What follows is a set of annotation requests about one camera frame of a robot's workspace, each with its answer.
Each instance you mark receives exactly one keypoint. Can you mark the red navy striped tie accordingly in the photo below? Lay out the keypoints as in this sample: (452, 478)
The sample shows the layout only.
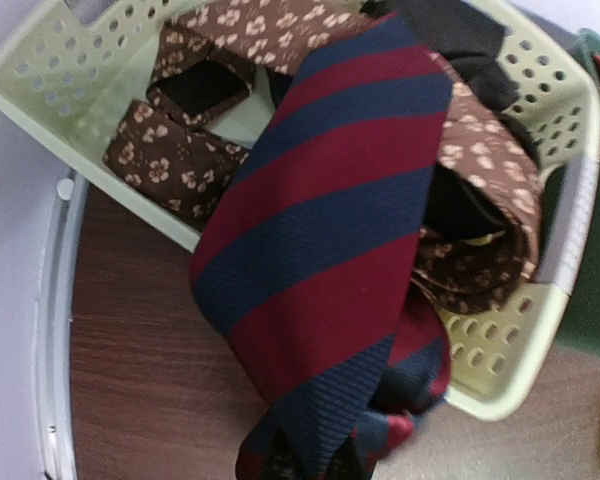
(305, 266)

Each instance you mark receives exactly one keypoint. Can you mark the brown floral tie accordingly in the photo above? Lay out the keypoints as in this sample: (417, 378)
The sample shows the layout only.
(481, 235)

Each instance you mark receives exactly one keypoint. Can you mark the black tie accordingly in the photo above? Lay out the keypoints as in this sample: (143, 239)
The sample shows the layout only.
(471, 42)

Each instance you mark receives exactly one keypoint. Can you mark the pale green perforated basket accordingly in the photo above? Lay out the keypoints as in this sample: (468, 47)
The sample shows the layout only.
(67, 85)

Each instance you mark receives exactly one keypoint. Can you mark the left aluminium frame post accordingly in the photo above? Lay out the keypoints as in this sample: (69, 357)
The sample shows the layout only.
(53, 319)

